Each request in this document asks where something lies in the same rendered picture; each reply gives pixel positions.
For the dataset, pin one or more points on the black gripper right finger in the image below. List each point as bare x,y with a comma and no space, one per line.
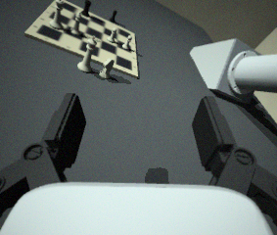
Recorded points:
232,167

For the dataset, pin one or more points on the white pawn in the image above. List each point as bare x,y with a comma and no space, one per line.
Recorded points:
112,37
125,46

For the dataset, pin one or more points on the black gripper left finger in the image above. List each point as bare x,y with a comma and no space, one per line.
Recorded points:
45,162

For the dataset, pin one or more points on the chessboard with chess pieces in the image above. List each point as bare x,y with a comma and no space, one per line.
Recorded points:
63,39

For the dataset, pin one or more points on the white chess king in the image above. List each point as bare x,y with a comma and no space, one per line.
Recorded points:
85,64

